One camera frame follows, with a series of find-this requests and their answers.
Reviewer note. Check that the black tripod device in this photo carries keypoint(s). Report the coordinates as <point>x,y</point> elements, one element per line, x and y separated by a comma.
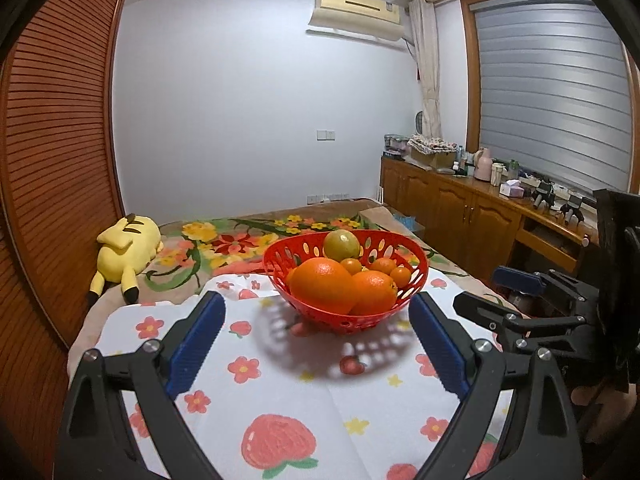
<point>574,207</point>
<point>542,192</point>

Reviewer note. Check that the floral printed blanket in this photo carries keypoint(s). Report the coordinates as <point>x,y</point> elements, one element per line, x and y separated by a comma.
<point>225,240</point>

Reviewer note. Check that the cream curtain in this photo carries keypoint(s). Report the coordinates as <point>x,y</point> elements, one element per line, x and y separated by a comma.
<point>427,70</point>

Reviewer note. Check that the pink thermos jug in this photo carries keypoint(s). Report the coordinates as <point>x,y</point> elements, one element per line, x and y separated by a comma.
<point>483,165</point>

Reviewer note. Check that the patterned folded cloth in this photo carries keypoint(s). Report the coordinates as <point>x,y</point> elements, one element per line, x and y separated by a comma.
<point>430,144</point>

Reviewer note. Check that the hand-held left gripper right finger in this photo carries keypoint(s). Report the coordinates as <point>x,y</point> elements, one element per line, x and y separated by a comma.
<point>440,345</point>

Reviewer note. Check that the wooden sideboard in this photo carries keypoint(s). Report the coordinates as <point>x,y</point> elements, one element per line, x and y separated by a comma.
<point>450,205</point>

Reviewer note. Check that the cardboard box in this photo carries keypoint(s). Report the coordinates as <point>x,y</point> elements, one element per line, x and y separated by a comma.
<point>435,161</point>

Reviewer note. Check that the white wall switch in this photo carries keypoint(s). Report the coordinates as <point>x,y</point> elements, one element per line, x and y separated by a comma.
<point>326,134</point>

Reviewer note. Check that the yellow plush toy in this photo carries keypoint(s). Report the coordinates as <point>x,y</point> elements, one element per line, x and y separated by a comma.
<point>125,250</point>

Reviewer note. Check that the small round fan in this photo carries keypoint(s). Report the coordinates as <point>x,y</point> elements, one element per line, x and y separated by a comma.
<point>419,122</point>

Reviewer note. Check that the white strawberry print tablecloth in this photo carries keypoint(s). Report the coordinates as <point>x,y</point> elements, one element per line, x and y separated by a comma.
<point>300,410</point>

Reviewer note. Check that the stack of storage boxes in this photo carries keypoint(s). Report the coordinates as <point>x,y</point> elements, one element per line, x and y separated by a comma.
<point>395,146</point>

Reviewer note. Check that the wall air conditioner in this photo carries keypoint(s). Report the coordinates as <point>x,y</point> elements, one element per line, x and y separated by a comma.
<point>355,5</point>

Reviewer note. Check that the yellow-green lemon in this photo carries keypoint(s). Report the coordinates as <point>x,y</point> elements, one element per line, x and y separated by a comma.
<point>341,245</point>

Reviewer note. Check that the wooden louvred wardrobe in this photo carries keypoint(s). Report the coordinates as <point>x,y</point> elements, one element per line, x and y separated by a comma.
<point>55,160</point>

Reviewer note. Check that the small tangerine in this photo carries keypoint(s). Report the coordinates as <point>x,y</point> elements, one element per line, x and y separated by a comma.
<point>401,276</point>
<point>351,265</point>
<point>382,264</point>

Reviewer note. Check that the pink tissue box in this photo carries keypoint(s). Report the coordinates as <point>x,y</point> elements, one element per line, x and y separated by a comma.
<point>511,188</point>

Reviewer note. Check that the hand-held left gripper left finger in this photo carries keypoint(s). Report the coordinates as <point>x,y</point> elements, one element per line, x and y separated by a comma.
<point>195,345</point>

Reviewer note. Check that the blue plastic bag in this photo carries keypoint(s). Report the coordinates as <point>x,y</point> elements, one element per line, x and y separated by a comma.
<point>405,220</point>

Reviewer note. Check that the large orange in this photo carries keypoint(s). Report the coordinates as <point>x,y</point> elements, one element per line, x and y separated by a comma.
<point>322,282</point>
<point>374,292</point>

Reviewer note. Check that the green bottle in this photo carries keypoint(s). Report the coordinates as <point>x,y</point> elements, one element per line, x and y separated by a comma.
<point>512,167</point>

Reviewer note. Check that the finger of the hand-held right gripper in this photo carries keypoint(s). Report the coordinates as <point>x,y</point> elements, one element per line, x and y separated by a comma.
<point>480,310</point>
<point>517,280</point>

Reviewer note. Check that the red perforated plastic basket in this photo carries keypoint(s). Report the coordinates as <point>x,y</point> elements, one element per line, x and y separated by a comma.
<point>345,322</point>

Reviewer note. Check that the beige cup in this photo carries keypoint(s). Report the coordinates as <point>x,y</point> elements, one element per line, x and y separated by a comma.
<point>496,175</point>

